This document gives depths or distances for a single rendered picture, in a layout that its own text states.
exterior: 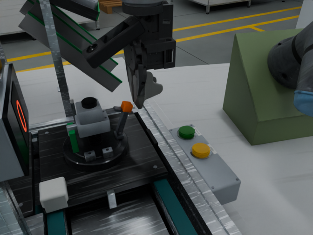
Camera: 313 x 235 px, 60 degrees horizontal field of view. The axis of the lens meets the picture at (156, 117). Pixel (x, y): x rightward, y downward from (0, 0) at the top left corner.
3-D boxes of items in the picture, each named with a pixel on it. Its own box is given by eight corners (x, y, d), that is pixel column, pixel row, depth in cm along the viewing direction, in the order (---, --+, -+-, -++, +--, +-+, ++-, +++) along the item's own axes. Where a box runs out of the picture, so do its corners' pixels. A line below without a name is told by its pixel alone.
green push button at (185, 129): (189, 130, 69) (190, 123, 68) (197, 139, 66) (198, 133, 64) (175, 133, 67) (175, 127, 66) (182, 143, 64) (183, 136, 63)
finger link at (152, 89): (165, 111, 58) (166, 71, 52) (138, 116, 56) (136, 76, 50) (159, 103, 60) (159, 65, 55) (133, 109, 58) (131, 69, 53)
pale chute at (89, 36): (99, 56, 99) (107, 47, 98) (101, 72, 89) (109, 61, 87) (27, 1, 85) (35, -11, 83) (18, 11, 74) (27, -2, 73)
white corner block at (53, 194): (67, 189, 53) (64, 175, 51) (71, 207, 50) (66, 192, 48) (43, 196, 52) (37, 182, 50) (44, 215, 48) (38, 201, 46)
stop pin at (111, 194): (115, 202, 54) (113, 188, 51) (116, 206, 53) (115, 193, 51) (108, 204, 53) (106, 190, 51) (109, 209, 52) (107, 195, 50)
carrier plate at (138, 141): (132, 116, 74) (132, 109, 73) (167, 177, 56) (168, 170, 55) (39, 136, 67) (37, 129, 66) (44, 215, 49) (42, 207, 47)
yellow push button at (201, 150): (203, 147, 63) (204, 140, 62) (212, 158, 60) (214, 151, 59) (188, 151, 62) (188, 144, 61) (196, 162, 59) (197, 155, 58)
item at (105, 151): (112, 151, 56) (111, 146, 55) (113, 156, 55) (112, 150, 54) (102, 154, 56) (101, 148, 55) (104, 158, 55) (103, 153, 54)
